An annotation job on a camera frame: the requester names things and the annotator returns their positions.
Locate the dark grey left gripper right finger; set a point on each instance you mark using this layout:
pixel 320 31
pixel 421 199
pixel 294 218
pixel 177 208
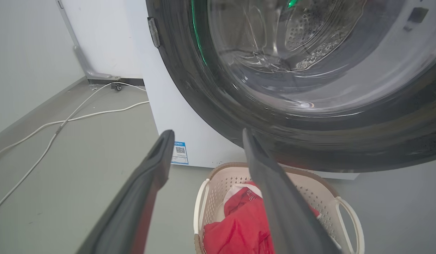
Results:
pixel 288 211

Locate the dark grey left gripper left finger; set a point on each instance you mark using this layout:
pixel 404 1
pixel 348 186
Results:
pixel 133 208

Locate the white washing machine body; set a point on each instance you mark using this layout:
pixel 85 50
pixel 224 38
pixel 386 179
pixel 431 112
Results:
pixel 182 116

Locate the white front-load washing machine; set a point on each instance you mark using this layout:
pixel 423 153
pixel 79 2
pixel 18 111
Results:
pixel 309 88

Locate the grey door hinge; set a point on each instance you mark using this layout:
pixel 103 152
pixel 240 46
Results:
pixel 154 32

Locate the cream perforated laundry basket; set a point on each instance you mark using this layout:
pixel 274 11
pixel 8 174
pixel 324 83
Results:
pixel 331 208

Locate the red garment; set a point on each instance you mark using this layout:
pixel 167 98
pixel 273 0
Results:
pixel 239 225

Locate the blue QR code sticker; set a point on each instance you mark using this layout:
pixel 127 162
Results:
pixel 180 153

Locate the black caster wheel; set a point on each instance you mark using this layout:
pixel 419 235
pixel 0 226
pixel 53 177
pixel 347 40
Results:
pixel 116 86

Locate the grey metal stand leg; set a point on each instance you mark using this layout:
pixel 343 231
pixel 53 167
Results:
pixel 84 56

